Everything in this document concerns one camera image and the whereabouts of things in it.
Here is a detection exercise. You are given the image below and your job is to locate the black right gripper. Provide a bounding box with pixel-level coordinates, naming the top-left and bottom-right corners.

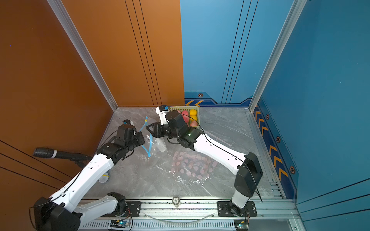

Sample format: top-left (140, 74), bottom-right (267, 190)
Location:
top-left (146, 121), bottom-right (182, 140)

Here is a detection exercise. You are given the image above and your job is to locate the clear zip-top bag blue zipper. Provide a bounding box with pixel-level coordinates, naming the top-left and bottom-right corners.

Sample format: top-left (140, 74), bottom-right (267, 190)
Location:
top-left (139, 116), bottom-right (167, 157)

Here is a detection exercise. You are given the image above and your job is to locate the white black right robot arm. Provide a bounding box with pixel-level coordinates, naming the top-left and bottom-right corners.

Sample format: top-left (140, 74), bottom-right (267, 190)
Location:
top-left (146, 105), bottom-right (263, 217)

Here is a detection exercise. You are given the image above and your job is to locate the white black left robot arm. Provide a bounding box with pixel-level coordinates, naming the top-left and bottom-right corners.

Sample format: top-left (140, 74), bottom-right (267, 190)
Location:
top-left (29, 120), bottom-right (145, 231)

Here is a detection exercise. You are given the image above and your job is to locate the pink-trimmed bag of bags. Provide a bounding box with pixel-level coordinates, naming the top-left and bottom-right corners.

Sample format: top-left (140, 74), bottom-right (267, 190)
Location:
top-left (170, 151), bottom-right (218, 185)

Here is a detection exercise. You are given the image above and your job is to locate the green perforated plastic basket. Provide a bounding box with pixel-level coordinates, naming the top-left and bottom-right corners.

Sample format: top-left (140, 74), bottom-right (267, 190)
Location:
top-left (169, 106), bottom-right (200, 127)

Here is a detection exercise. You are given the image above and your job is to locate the blue handheld microphone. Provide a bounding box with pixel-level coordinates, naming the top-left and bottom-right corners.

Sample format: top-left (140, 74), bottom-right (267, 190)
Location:
top-left (98, 172), bottom-right (109, 183)

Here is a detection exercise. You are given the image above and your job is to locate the black microphone on stand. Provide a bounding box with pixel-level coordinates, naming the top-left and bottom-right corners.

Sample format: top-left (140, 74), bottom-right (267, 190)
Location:
top-left (33, 147), bottom-right (92, 168)

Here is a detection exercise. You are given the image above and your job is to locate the round silver knob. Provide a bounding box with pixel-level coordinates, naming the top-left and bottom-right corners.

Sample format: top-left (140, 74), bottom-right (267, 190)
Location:
top-left (172, 196), bottom-right (180, 207)

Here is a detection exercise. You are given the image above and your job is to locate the green circuit board left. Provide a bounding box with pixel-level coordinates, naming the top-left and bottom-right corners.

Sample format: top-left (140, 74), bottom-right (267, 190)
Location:
top-left (109, 219), bottom-right (131, 230)

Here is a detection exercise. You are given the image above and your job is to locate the green circuit board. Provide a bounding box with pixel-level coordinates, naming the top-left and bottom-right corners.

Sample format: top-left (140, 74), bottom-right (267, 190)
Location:
top-left (109, 219), bottom-right (131, 230)
top-left (234, 219), bottom-right (249, 231)

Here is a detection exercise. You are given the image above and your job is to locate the green circuit board right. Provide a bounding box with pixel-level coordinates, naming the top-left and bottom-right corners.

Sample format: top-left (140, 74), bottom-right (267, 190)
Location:
top-left (234, 219), bottom-right (249, 231)

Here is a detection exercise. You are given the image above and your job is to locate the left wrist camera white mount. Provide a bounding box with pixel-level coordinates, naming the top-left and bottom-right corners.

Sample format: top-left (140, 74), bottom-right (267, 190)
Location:
top-left (121, 119), bottom-right (135, 129)

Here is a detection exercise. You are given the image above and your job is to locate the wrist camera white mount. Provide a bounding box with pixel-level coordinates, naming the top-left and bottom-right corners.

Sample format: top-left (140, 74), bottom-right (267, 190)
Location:
top-left (121, 119), bottom-right (135, 129)
top-left (156, 105), bottom-right (169, 125)

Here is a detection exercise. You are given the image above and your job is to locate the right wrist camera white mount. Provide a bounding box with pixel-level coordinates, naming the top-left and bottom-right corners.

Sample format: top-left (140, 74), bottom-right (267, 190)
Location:
top-left (156, 105), bottom-right (169, 125)

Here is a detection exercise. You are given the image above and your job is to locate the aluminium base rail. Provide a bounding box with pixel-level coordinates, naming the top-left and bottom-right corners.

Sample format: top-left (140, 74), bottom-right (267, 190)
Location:
top-left (80, 197), bottom-right (305, 231)

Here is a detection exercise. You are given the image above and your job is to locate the aluminium corner post left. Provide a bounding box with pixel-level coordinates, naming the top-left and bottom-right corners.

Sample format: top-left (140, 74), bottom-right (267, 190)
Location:
top-left (47, 0), bottom-right (119, 112)

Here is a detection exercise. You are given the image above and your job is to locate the aluminium corner post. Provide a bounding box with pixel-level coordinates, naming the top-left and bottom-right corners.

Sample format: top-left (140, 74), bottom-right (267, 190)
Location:
top-left (249, 0), bottom-right (307, 113)
top-left (47, 0), bottom-right (119, 112)

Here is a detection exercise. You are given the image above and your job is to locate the aluminium corner post right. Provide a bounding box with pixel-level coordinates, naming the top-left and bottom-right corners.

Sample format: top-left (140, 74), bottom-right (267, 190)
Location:
top-left (249, 0), bottom-right (307, 113)

